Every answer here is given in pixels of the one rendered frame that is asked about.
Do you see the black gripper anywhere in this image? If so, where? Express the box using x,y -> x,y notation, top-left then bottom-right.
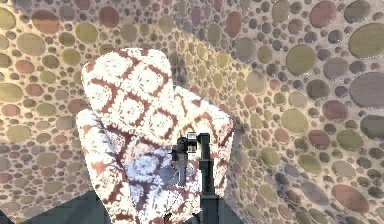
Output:
170,135 -> 190,187

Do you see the white red patterned armchair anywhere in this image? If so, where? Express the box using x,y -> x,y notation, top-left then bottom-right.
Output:
75,47 -> 237,224

